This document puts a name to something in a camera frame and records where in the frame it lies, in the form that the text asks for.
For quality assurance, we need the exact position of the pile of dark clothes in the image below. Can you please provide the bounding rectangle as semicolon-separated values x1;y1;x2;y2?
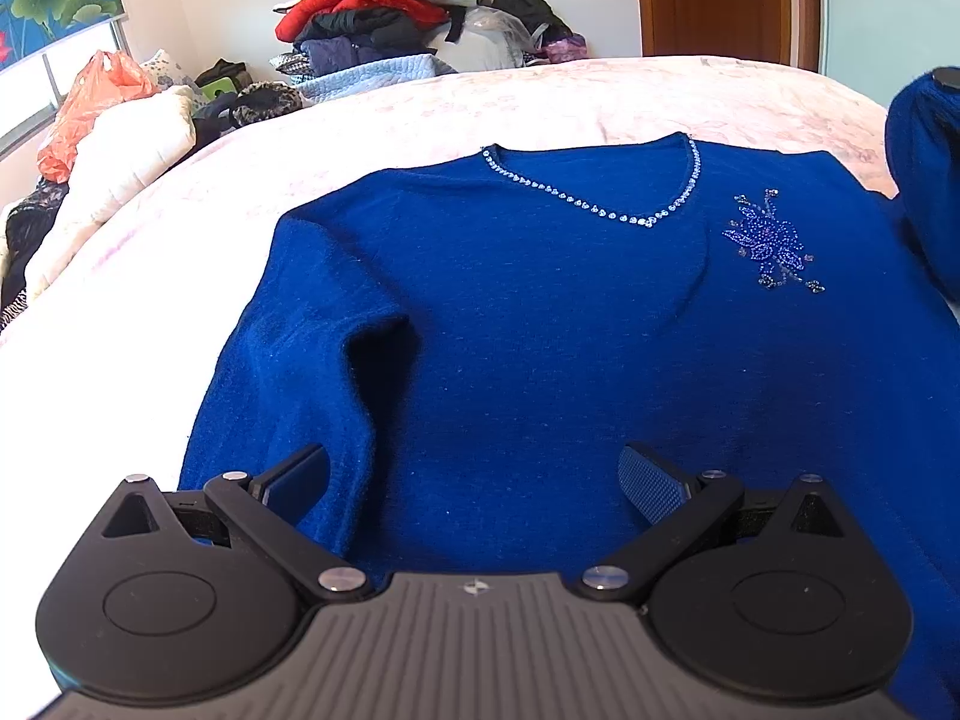
272;0;485;82

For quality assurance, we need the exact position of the leopard print dark garment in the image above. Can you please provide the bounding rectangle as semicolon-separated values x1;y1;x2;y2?
194;82;308;137

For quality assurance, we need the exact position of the orange plastic bag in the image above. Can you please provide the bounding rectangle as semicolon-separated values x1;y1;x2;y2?
37;50;160;184

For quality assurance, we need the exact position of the black bag on pile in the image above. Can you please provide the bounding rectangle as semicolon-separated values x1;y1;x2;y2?
491;0;573;44

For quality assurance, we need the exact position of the window with grey frame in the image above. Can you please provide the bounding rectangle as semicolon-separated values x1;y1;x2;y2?
2;20;128;158

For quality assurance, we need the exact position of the black green bag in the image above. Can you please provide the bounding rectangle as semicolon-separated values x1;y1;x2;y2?
195;59;252;101

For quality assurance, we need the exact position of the black patterned garment at edge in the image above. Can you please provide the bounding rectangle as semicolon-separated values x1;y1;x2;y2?
2;179;68;328

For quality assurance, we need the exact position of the clear plastic bag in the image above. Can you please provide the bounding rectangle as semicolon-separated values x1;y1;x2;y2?
427;7;539;73

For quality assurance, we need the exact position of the blue beaded knit sweater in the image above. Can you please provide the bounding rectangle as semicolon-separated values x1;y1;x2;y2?
179;75;958;718

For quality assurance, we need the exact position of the light blue knit garment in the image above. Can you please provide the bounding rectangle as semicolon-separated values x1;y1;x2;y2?
296;54;457;106

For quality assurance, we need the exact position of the floral white pillow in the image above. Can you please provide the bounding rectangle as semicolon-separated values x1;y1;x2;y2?
142;49;199;91

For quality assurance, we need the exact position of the purple garment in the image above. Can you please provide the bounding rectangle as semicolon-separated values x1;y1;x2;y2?
542;34;589;65

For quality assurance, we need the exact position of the pink bed blanket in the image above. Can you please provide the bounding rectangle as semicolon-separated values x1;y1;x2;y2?
2;57;895;718

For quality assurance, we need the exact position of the pale sliding wardrobe door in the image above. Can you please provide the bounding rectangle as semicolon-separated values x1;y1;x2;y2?
820;0;958;106

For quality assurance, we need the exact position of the white quilted jacket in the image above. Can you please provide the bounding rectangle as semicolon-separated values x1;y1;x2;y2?
18;85;197;301

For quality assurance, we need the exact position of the red garment on pile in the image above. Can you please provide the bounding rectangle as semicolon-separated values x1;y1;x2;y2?
275;0;448;44

